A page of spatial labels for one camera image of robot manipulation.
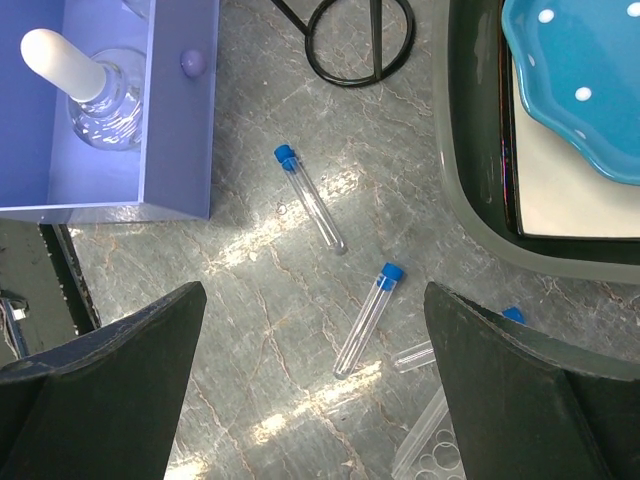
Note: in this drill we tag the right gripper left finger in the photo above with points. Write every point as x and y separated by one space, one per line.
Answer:
105 405

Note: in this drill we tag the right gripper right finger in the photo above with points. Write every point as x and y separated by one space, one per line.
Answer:
525 405

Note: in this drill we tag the clear test tube rack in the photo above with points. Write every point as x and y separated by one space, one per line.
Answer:
430 450

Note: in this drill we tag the round flask white stopper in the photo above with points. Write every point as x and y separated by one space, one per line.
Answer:
105 91

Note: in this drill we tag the blue cap test tube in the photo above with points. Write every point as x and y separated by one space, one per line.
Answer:
310 198
367 319
423 353

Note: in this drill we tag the white square plate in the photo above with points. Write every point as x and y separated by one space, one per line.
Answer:
560 194

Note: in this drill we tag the multicolour compartment organizer tray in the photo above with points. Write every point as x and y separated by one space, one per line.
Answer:
50 176

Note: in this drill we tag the blue polka dot plate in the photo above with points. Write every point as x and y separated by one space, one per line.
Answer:
578 74

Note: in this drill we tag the dark green plastic tray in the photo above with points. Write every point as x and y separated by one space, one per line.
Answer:
475 132

